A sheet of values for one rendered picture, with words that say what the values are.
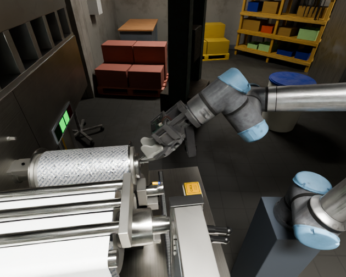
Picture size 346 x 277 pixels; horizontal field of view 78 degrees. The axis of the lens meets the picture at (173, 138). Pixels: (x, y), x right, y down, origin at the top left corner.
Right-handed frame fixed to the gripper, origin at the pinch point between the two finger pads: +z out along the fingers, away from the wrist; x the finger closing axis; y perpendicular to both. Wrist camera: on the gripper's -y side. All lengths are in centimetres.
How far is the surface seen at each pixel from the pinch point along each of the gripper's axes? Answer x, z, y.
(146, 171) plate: -17.2, 15.8, -16.6
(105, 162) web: 5.1, 5.4, 10.2
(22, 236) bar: 33.3, -2.0, 23.9
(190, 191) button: -12.4, 8.1, -37.0
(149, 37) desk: -454, 27, -53
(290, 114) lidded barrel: -167, -77, -190
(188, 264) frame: 38.2, -15.5, 10.3
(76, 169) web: 6.0, 11.7, 14.6
